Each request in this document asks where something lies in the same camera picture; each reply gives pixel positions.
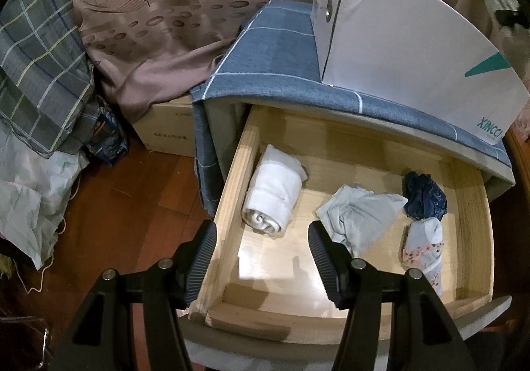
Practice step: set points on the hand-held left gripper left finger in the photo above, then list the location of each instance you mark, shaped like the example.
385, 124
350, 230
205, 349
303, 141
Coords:
203, 255

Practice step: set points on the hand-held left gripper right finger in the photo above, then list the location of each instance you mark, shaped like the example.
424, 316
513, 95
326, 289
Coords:
323, 255

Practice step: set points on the pale blue underwear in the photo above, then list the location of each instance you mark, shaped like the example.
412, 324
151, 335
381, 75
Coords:
364, 217

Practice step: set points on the white underwear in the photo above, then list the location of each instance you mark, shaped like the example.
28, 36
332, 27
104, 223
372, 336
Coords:
273, 189

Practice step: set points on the floral light blue underwear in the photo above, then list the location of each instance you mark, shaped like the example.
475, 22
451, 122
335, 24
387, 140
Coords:
426, 242

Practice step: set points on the wooden drawer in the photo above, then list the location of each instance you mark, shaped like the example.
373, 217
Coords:
364, 155

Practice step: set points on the navy lace underwear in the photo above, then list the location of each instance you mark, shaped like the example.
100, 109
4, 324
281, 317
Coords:
426, 197

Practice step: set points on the white cardboard box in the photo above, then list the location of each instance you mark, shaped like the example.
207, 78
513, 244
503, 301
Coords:
405, 56

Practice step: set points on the brown cardboard box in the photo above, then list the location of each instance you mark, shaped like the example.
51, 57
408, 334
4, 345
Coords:
165, 122

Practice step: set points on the blue plastic bag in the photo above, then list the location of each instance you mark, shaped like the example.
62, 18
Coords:
107, 139

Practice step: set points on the blue checked cover cloth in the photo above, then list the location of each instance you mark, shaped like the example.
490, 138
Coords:
273, 56

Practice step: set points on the plaid quilt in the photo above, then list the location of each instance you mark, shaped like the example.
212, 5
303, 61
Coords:
37, 64

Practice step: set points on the leaf print blanket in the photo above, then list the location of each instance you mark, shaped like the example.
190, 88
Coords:
165, 2

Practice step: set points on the black clip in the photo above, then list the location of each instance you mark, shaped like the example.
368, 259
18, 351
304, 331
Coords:
511, 18

